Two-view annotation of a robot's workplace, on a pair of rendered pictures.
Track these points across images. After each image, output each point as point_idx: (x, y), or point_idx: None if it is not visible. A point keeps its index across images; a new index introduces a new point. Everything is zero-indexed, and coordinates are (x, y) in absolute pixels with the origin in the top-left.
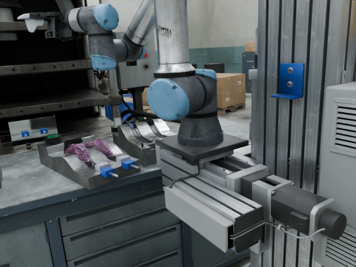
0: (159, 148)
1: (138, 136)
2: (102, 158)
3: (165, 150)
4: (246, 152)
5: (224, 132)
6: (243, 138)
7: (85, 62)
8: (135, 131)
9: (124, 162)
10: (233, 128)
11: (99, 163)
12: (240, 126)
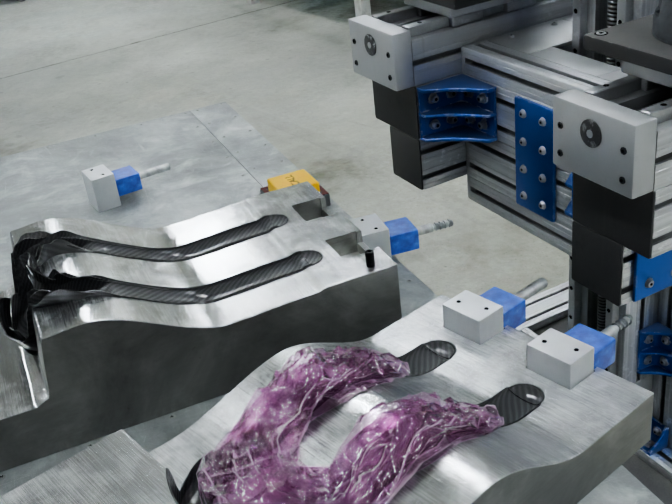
0: (656, 127)
1: (178, 300)
2: (425, 385)
3: (661, 123)
4: (604, 65)
5: (77, 186)
6: (185, 157)
7: None
8: (140, 296)
9: (507, 307)
10: (47, 170)
11: (551, 352)
12: (33, 159)
